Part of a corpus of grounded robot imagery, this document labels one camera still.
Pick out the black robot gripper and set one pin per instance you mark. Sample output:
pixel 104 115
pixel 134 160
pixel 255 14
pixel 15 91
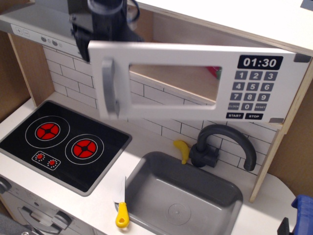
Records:
pixel 104 20

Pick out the grey microwave door handle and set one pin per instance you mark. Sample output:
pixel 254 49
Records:
pixel 108 73

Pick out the white toy microwave door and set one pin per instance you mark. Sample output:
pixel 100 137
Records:
pixel 171 81

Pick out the wooden toy microwave cabinet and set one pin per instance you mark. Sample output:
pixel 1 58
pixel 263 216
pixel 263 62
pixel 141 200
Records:
pixel 280 23

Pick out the grey range hood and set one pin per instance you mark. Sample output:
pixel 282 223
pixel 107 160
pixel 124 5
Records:
pixel 47 22

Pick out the black toy stovetop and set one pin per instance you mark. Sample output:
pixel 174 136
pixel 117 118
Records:
pixel 69 148

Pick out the red toy pepper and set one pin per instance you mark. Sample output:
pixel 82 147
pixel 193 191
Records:
pixel 215 71

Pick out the yellow toy banana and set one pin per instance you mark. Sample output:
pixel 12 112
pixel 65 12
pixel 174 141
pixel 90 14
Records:
pixel 184 149

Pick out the grey oven knob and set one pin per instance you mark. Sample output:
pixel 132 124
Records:
pixel 5 185

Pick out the grey toy sink basin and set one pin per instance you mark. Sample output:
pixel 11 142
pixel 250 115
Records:
pixel 167 197

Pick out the grey toy oven door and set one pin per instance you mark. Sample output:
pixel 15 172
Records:
pixel 17 197

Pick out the blue plastic object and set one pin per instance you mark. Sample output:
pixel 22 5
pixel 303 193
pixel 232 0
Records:
pixel 304 221

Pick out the black clamp piece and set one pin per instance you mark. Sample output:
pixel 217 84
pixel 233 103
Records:
pixel 284 228

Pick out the grey oven door handle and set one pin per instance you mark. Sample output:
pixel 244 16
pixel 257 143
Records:
pixel 52 225

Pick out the yellow handled toy knife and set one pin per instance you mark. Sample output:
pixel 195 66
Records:
pixel 122 219

